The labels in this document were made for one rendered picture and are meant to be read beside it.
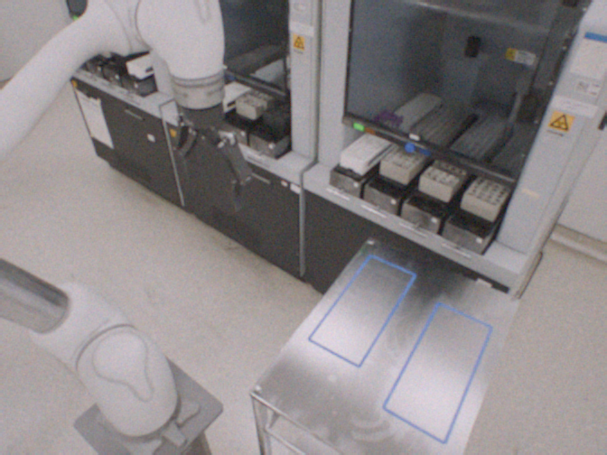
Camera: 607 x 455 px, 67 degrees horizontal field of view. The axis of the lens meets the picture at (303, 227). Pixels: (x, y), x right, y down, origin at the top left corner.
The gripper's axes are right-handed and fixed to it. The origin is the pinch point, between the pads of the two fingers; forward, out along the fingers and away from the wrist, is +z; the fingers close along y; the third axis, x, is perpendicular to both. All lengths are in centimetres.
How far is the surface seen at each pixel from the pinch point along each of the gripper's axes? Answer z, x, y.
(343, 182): 42, 66, -10
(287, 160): 47, 69, -40
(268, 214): 78, 66, -49
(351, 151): 34, 74, -13
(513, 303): 38, 46, 58
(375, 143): 34, 83, -9
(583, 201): 93, 186, 61
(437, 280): 38, 41, 38
